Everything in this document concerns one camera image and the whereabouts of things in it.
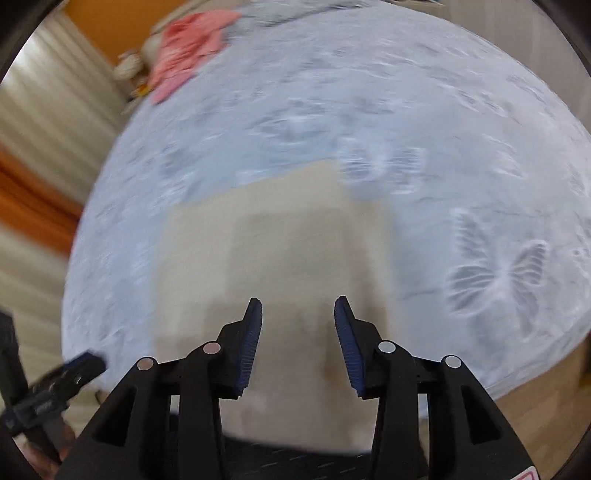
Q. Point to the cream curtain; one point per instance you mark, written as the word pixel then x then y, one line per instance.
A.
pixel 51 101

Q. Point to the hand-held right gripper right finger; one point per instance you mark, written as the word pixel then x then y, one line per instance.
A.
pixel 351 350

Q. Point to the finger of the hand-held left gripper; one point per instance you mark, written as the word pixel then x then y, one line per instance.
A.
pixel 78 371

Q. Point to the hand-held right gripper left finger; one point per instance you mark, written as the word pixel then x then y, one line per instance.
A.
pixel 247 350

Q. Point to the grey butterfly print bedsheet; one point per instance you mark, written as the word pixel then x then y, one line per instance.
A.
pixel 392 92

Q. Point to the pink garment pile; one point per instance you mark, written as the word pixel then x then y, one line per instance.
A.
pixel 198 37

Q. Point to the person's left hand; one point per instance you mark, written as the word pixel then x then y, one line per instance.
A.
pixel 41 470

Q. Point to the cream sweater with black hearts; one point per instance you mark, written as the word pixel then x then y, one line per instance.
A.
pixel 286 249

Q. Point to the light pink folded cloth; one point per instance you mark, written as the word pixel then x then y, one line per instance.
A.
pixel 171 87

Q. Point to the orange curtain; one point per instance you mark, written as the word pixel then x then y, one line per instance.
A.
pixel 37 203

